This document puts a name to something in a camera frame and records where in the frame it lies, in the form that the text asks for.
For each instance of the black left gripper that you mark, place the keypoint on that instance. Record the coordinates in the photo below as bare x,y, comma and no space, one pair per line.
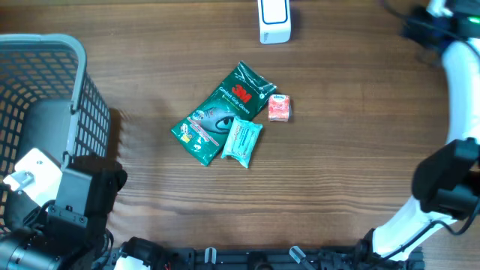
122,180

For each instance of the green 3M gloves packet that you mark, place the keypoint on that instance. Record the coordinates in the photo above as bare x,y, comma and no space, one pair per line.
242,94

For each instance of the teal wet wipes pack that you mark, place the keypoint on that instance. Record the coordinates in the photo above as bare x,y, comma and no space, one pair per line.
241,141

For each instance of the orange tissue pack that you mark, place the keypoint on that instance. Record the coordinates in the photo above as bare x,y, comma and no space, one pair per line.
279,108

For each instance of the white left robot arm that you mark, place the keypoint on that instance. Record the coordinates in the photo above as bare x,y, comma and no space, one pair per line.
32,247

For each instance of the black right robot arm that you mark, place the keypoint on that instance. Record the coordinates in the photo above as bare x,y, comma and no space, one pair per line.
445,187

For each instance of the white barcode scanner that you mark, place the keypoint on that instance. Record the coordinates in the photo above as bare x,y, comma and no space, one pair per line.
275,25

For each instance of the grey plastic mesh basket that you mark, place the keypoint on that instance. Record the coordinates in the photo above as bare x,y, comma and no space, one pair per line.
48,102

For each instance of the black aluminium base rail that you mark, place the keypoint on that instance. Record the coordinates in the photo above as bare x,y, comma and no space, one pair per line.
190,259

